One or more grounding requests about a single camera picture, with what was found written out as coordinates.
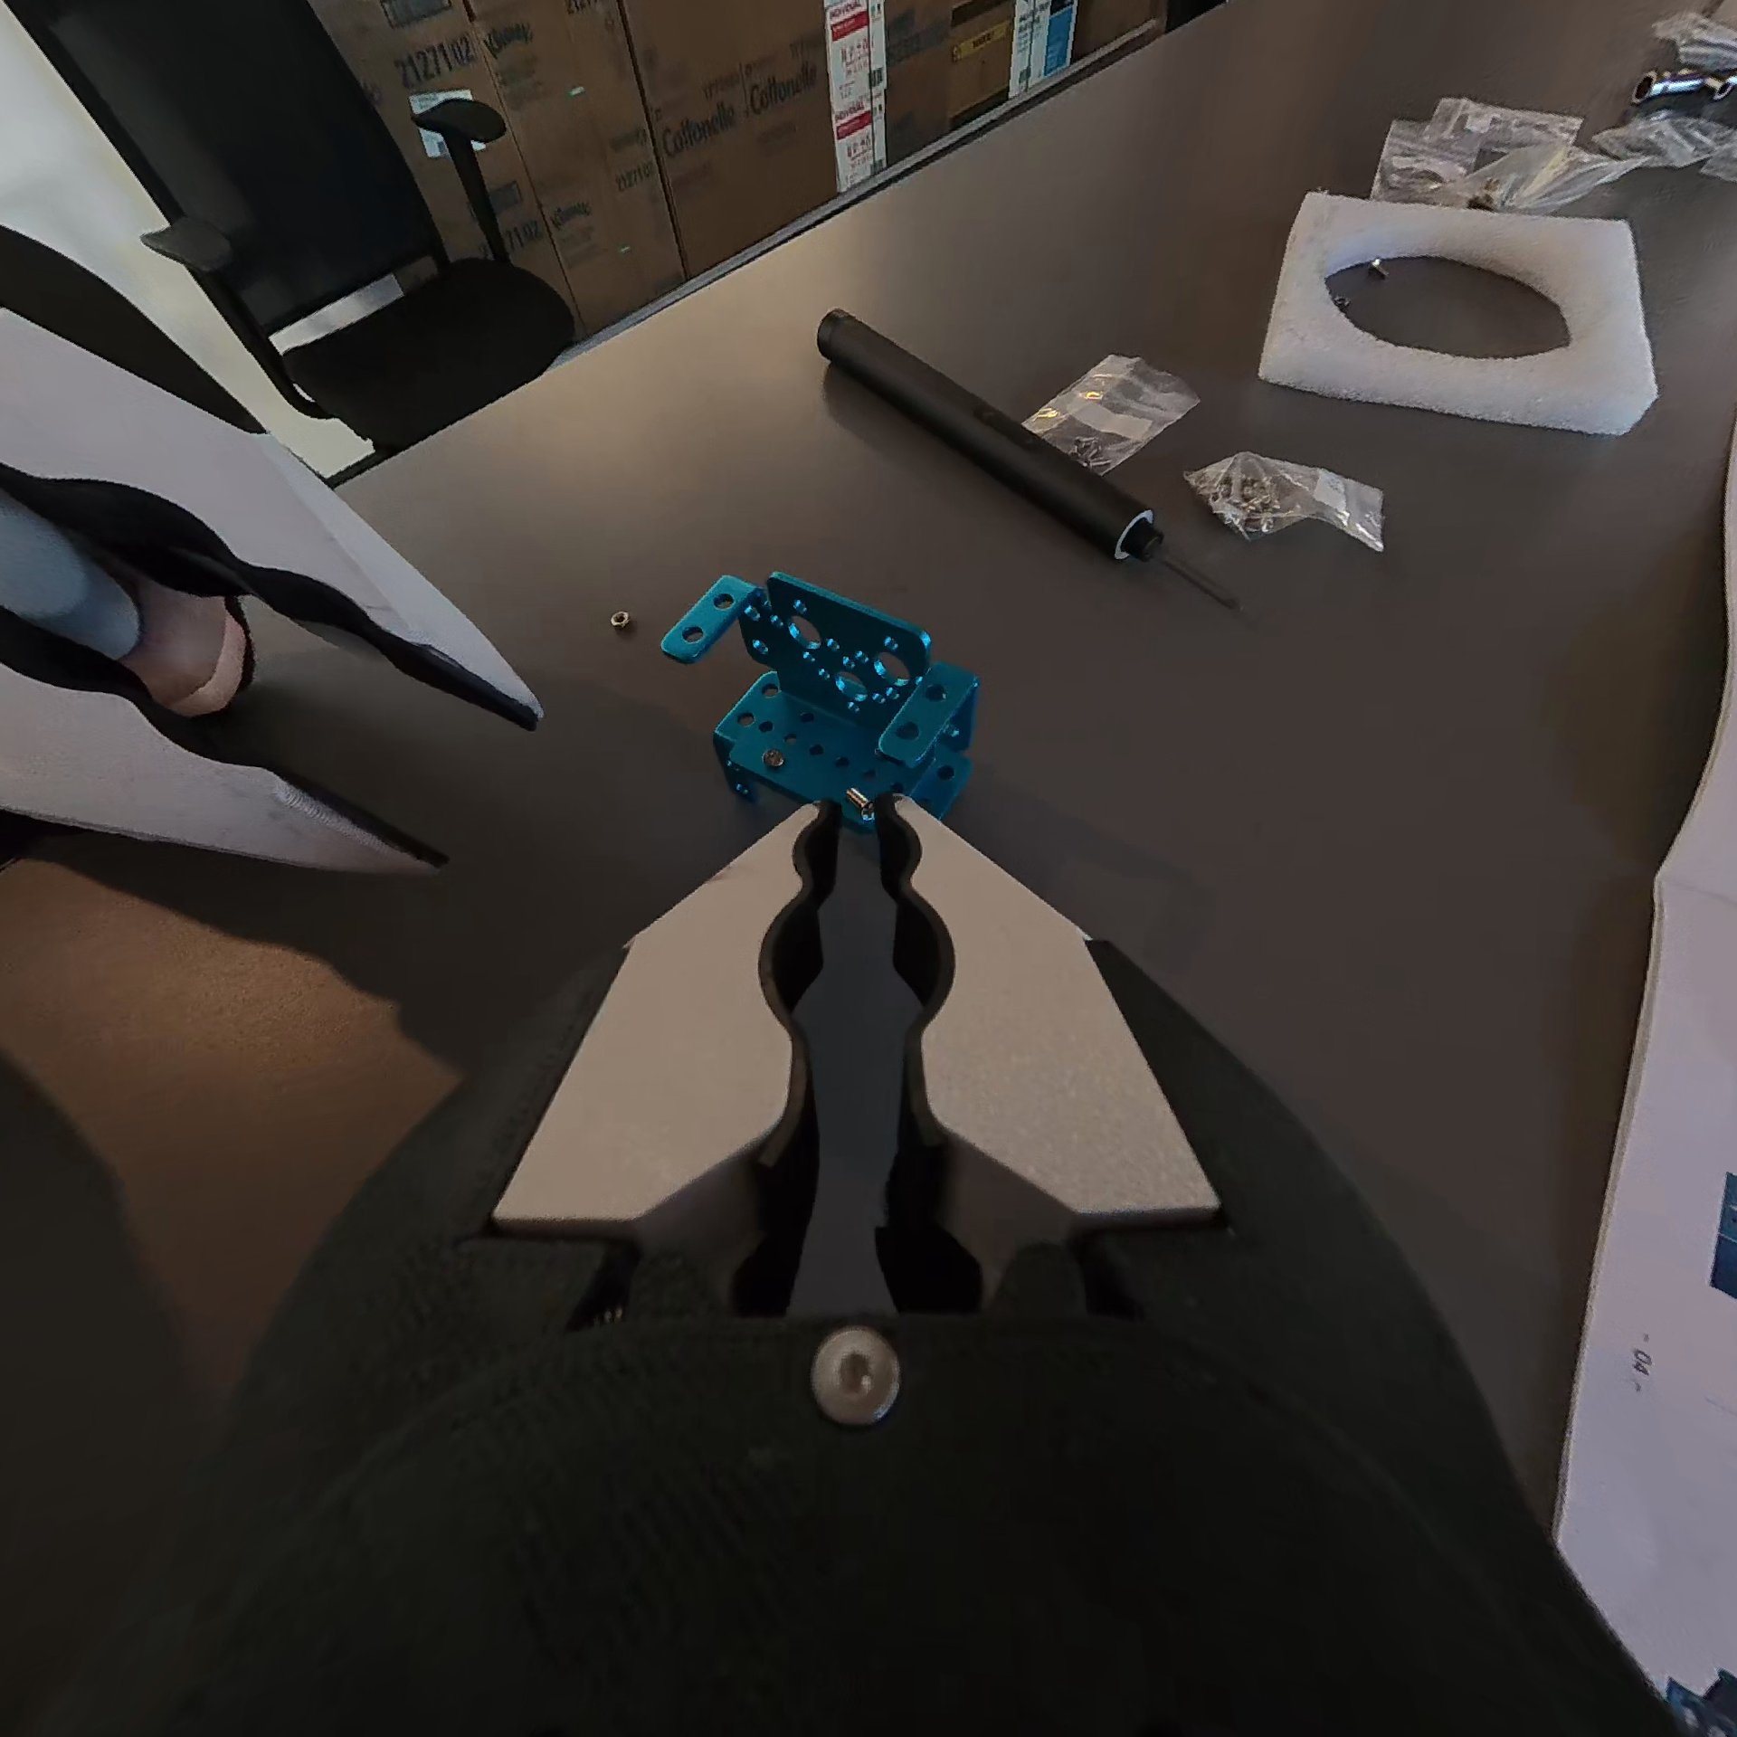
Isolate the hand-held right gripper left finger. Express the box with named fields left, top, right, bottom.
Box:
left=490, top=799, right=843, bottom=1315

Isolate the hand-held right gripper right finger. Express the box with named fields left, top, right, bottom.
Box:
left=874, top=797, right=1224, bottom=1315

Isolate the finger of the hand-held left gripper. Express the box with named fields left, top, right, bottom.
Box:
left=0, top=604, right=453, bottom=873
left=0, top=304, right=549, bottom=732

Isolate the blue metal bracket assembly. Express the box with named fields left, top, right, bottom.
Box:
left=659, top=571, right=982, bottom=823

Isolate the white foam square ring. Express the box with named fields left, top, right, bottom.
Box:
left=1257, top=191, right=1660, bottom=437

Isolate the grey desk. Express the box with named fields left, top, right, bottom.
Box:
left=0, top=0, right=1737, bottom=1564

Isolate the person's left hand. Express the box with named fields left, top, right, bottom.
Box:
left=0, top=487, right=255, bottom=717

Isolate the black office chair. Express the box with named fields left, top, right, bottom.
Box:
left=142, top=96, right=579, bottom=454

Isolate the open instruction booklet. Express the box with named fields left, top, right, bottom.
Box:
left=1553, top=408, right=1737, bottom=1737

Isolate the clear bag of screws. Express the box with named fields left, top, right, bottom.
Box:
left=1024, top=355, right=1202, bottom=474
left=1185, top=451, right=1385, bottom=550

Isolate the stack of cardboard boxes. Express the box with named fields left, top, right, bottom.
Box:
left=313, top=0, right=1169, bottom=334

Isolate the black electric screwdriver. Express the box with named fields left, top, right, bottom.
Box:
left=816, top=309, right=1239, bottom=608

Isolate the cluster of small clear bags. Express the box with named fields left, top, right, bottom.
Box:
left=1372, top=6, right=1737, bottom=211

